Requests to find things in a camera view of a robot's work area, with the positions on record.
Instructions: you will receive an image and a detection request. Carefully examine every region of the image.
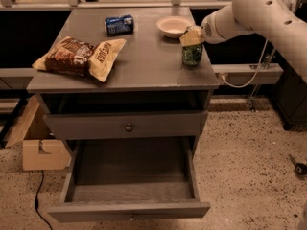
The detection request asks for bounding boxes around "open grey lower drawer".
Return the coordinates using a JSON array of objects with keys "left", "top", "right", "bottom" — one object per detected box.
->
[{"left": 48, "top": 137, "right": 210, "bottom": 222}]

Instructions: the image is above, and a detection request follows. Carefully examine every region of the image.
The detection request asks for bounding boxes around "cardboard box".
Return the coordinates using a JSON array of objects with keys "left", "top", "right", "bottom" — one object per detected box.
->
[{"left": 6, "top": 96, "right": 71, "bottom": 171}]

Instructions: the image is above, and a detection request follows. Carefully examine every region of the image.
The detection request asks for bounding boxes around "white hanging cable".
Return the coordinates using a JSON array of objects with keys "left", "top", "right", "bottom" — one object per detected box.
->
[{"left": 219, "top": 38, "right": 276, "bottom": 89}]

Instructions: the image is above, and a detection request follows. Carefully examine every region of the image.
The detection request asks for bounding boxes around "black floor cable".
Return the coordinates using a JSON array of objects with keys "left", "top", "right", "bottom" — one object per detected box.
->
[{"left": 34, "top": 170, "right": 54, "bottom": 230}]

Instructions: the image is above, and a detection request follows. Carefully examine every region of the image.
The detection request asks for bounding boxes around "brown yellow chip bag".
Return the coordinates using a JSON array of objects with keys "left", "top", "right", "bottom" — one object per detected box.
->
[{"left": 33, "top": 36, "right": 126, "bottom": 82}]

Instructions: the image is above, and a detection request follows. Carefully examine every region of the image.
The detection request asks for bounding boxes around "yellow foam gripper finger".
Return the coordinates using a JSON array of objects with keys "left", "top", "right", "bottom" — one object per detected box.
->
[{"left": 179, "top": 26, "right": 204, "bottom": 46}]

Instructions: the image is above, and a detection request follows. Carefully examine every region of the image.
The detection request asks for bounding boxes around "closed grey upper drawer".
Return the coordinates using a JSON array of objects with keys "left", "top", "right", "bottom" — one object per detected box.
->
[{"left": 44, "top": 111, "right": 208, "bottom": 140}]

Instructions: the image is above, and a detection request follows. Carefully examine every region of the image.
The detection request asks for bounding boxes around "grey wooden drawer cabinet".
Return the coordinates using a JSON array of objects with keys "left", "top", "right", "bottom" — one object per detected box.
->
[{"left": 26, "top": 6, "right": 220, "bottom": 146}]

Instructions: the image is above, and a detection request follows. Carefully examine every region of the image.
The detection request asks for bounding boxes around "green soda can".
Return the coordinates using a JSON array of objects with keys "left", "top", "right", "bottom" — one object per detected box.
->
[{"left": 181, "top": 44, "right": 202, "bottom": 66}]

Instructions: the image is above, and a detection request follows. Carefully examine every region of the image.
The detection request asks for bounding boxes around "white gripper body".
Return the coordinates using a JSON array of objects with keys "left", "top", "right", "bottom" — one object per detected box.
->
[{"left": 201, "top": 5, "right": 252, "bottom": 44}]

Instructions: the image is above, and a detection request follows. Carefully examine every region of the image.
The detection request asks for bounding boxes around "blue soda can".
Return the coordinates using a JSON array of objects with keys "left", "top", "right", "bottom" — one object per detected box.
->
[{"left": 105, "top": 14, "right": 134, "bottom": 35}]

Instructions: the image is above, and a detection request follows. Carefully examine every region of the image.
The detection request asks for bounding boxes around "black tool on floor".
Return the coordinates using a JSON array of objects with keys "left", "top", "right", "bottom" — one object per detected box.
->
[{"left": 289, "top": 155, "right": 307, "bottom": 175}]

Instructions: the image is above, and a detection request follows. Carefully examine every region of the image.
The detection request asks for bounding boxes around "grey wall rail shelf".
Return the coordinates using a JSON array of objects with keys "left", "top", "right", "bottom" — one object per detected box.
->
[{"left": 212, "top": 63, "right": 283, "bottom": 86}]

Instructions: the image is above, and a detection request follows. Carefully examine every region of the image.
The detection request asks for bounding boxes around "metal diagonal pole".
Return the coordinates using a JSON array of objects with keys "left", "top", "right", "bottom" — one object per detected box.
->
[{"left": 247, "top": 48, "right": 276, "bottom": 112}]

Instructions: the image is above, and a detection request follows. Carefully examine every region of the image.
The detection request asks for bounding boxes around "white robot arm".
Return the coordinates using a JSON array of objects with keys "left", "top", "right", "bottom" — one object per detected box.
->
[{"left": 180, "top": 0, "right": 307, "bottom": 81}]

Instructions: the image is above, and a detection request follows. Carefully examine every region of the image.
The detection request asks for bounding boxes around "white paper bowl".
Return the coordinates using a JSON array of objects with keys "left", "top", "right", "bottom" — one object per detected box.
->
[{"left": 156, "top": 16, "right": 194, "bottom": 38}]

